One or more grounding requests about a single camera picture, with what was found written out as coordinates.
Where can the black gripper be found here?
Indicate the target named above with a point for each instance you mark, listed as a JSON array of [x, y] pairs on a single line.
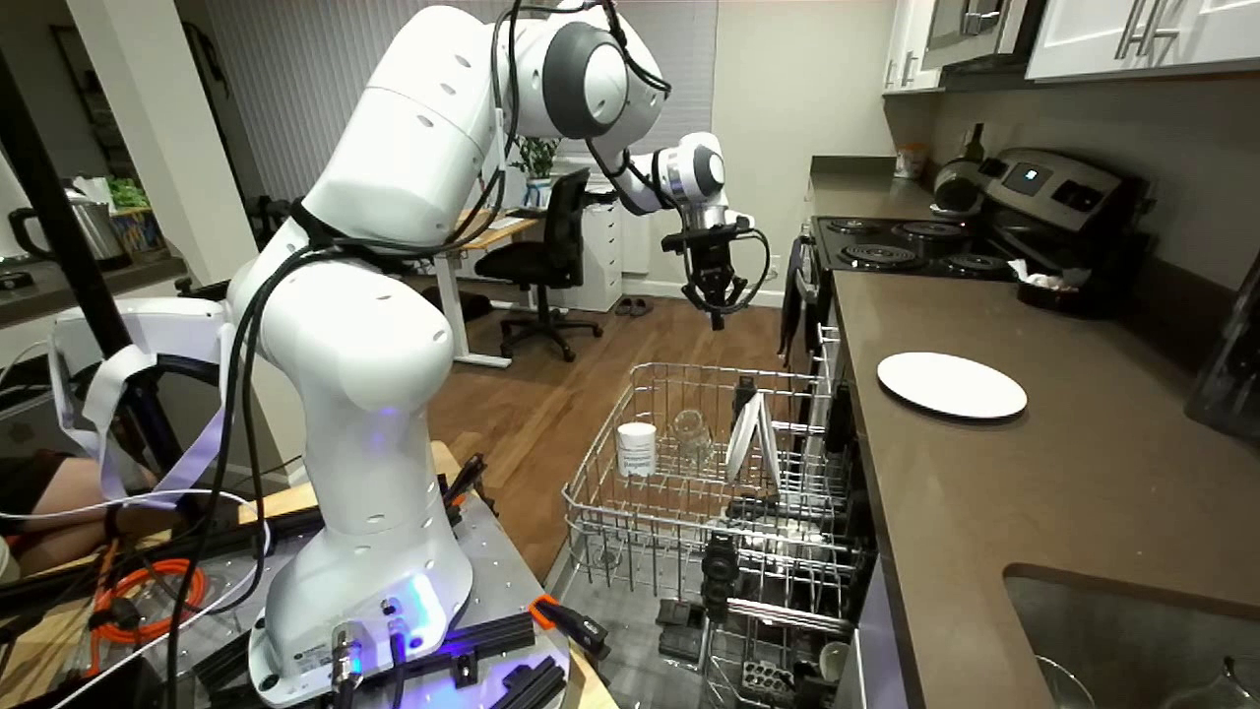
[[713, 262]]

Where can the white round plate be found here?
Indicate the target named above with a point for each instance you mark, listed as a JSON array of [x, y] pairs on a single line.
[[951, 385], [754, 439]]

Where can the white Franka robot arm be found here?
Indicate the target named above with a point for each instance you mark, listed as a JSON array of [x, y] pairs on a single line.
[[356, 397]]

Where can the dishwasher rack with black holders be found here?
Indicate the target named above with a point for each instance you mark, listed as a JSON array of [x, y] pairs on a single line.
[[684, 643]]

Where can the white drawer unit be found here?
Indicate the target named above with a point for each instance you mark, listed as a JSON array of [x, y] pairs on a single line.
[[616, 271]]

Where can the clear drinking glass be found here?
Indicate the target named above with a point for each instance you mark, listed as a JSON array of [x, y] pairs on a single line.
[[691, 437]]

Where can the white cup in rack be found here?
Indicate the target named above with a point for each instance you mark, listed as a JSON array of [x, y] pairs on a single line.
[[634, 455]]

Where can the black office chair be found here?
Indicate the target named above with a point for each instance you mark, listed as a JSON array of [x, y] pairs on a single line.
[[554, 257]]

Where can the green potted plant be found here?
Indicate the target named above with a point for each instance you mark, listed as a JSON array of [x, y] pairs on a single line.
[[539, 165]]

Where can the wooden desk with white legs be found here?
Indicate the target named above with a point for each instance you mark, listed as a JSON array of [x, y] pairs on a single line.
[[460, 328]]

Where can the white window blinds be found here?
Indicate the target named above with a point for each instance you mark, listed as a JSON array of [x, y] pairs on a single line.
[[691, 55]]

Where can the robot mounting table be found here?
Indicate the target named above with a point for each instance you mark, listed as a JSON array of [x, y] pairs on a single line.
[[507, 567]]

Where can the black pan with white paper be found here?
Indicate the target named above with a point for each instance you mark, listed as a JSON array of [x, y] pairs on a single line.
[[1069, 296]]

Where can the black bar clamp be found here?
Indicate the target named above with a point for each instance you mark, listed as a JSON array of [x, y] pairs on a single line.
[[507, 643]]

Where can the steel kitchen sink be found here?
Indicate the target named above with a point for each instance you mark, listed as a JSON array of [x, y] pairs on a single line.
[[1129, 643]]

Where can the orange clamp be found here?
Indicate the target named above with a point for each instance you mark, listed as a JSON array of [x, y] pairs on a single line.
[[182, 573]]

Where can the black tripod pole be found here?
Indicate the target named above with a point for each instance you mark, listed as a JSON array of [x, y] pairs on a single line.
[[65, 249]]

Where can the narrow white wall cabinet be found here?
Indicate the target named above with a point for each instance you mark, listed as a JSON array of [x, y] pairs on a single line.
[[907, 45]]

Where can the white rounded frame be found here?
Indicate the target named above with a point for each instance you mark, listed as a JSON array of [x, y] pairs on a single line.
[[170, 328]]

